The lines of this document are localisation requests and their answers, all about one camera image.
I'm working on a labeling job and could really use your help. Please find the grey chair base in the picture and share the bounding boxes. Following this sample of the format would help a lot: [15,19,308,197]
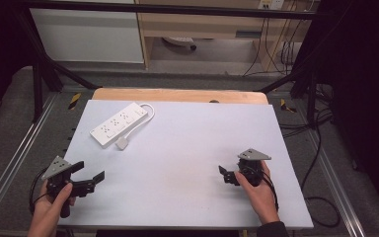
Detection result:
[162,36,197,51]

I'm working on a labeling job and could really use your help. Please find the white cabinet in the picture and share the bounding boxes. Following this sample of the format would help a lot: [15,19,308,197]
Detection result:
[29,0,145,64]

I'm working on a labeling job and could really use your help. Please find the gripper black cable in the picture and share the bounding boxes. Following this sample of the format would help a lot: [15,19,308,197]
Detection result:
[241,164,280,212]
[28,167,49,215]

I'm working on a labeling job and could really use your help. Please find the white power strip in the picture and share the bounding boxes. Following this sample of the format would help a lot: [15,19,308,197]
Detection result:
[89,102,149,148]

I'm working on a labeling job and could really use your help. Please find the black metal frame bar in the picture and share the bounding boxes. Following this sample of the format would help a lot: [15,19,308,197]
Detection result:
[21,0,318,20]

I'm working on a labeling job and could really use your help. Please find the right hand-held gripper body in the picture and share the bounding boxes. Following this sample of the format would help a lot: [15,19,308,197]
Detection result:
[233,148,272,188]

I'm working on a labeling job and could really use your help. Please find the black hanging cables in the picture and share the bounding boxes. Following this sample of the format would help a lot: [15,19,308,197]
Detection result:
[242,13,310,77]

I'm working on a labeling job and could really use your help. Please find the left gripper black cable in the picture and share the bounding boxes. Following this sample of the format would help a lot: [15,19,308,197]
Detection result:
[28,167,49,215]

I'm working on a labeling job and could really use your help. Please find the wooden table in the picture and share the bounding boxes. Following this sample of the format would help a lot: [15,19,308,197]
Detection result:
[91,87,269,106]

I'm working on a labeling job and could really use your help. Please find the white wall outlet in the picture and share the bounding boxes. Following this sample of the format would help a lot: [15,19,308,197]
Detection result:
[258,0,285,11]

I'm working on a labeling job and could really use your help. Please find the aluminium floor rail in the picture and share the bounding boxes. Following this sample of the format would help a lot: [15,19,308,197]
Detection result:
[304,129,368,237]
[0,93,59,226]

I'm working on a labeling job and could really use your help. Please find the black metal frame stand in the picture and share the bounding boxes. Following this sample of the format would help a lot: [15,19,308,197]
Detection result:
[14,9,102,123]
[259,63,320,124]

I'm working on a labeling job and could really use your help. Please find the light wooden desk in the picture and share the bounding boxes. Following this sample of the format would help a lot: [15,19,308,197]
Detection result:
[134,0,314,72]

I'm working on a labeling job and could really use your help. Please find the black looped floor cable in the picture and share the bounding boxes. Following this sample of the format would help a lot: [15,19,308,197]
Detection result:
[300,127,341,229]

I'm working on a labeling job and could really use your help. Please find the white power strip cable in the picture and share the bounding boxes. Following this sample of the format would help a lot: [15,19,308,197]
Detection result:
[123,103,156,140]

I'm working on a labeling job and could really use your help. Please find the person's left hand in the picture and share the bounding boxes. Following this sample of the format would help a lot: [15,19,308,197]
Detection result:
[29,180,77,232]

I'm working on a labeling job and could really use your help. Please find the person's right hand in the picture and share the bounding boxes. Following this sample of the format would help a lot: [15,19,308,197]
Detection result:
[235,160,281,226]

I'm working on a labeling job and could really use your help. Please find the black floor cable bundle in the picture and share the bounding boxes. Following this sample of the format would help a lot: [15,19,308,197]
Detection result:
[277,83,335,139]

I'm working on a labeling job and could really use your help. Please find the white plug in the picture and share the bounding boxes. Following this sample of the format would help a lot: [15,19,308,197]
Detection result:
[114,136,130,151]

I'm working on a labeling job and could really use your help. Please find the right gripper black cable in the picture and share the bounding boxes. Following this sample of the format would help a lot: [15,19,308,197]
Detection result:
[241,164,280,212]

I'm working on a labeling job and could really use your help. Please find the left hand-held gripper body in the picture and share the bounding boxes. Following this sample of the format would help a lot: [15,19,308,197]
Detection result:
[41,155,96,219]

